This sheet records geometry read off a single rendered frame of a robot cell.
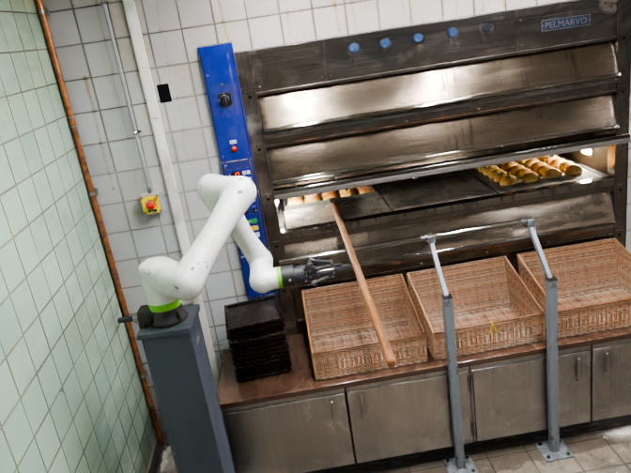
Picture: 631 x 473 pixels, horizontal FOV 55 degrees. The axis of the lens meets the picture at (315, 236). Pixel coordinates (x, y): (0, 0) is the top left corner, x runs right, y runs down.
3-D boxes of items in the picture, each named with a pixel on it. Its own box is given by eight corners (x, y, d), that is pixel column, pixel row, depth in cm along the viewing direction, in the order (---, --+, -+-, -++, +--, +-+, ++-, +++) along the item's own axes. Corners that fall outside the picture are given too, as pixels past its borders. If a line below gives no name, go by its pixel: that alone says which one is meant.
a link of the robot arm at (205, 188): (206, 189, 233) (224, 167, 239) (185, 187, 241) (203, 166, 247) (229, 222, 244) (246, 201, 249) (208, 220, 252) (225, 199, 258)
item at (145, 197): (146, 211, 308) (141, 192, 304) (165, 208, 308) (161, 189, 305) (143, 216, 301) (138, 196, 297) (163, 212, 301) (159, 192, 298)
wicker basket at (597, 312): (515, 298, 340) (515, 252, 331) (614, 282, 341) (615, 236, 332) (555, 341, 294) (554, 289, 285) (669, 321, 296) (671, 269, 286)
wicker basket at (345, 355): (307, 334, 336) (300, 289, 327) (407, 317, 338) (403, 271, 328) (314, 382, 290) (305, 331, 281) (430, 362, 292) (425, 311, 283)
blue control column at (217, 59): (269, 294, 535) (222, 39, 464) (287, 291, 536) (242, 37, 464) (274, 431, 353) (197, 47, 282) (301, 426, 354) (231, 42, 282)
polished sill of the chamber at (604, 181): (281, 236, 325) (280, 229, 323) (608, 182, 331) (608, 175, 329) (281, 240, 319) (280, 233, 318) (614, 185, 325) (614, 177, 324)
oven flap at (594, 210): (289, 278, 326) (283, 241, 325) (613, 224, 332) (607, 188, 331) (289, 278, 321) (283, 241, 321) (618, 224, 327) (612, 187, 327)
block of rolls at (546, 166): (467, 164, 392) (466, 156, 391) (539, 153, 394) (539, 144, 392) (501, 188, 335) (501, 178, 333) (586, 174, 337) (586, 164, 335)
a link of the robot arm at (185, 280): (176, 291, 206) (250, 169, 227) (147, 283, 217) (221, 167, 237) (199, 310, 215) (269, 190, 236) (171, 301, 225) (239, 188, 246)
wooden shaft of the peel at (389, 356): (397, 367, 185) (396, 358, 184) (387, 369, 185) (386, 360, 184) (336, 206, 346) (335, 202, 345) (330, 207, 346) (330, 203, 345)
